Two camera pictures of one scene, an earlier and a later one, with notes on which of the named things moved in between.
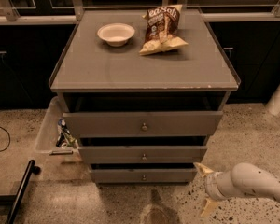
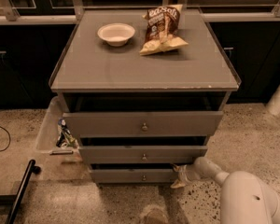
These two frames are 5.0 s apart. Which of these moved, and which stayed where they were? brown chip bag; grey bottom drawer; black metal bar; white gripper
Moved: white gripper
Stayed: black metal bar; grey bottom drawer; brown chip bag
